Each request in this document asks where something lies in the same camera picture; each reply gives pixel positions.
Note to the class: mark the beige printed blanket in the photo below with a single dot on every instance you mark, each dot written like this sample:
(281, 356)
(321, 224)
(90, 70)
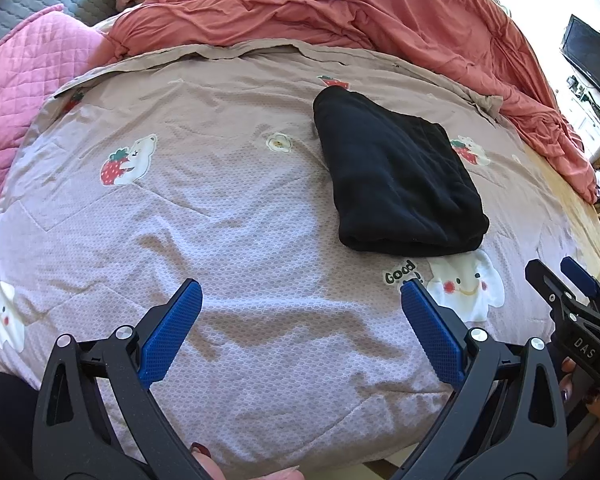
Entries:
(230, 185)

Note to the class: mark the black flat screen television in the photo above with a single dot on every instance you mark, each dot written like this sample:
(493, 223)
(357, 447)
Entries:
(592, 55)

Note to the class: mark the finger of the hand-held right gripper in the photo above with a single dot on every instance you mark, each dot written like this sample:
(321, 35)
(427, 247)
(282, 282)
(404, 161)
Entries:
(580, 275)
(545, 282)

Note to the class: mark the pink quilted blanket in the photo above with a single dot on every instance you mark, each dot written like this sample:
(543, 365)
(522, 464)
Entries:
(20, 70)

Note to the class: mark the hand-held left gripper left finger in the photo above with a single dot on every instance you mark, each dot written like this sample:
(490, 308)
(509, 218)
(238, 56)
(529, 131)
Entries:
(172, 330)

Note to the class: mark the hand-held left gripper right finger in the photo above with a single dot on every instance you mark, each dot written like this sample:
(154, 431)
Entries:
(432, 330)

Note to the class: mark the white cabinet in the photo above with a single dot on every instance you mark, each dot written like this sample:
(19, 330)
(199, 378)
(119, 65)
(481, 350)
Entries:
(585, 120)

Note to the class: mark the yellow bed sheet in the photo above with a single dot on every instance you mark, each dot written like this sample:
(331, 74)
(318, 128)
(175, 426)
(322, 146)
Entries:
(575, 210)

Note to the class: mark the person's left hand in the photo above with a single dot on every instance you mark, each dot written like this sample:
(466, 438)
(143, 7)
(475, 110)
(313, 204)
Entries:
(210, 467)

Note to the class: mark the black sweater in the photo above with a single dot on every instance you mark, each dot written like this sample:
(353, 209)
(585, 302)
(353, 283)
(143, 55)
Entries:
(405, 175)

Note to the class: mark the coral red duvet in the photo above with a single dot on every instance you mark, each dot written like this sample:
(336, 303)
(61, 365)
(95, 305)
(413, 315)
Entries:
(380, 5)

